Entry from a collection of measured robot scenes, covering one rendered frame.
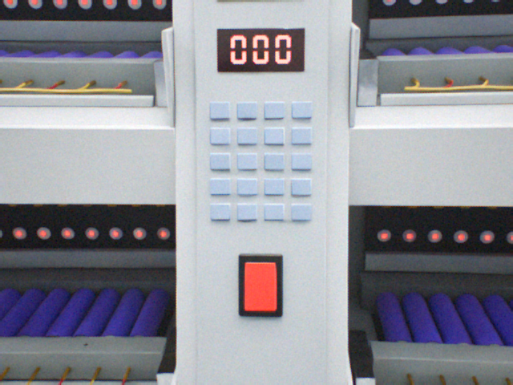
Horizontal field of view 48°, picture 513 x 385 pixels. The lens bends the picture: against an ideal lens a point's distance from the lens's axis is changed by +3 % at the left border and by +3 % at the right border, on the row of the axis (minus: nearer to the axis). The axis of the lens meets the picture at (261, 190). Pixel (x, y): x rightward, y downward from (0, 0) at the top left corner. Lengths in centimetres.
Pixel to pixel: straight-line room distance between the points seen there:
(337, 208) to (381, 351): 13
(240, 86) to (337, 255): 10
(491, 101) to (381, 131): 9
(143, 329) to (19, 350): 8
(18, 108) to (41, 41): 15
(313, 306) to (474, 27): 29
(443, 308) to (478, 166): 17
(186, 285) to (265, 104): 11
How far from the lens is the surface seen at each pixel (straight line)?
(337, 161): 31
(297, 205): 30
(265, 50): 30
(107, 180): 33
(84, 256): 52
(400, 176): 32
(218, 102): 30
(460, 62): 39
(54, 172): 34
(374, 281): 48
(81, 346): 42
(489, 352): 42
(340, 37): 31
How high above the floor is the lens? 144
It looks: 4 degrees down
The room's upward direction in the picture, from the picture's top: straight up
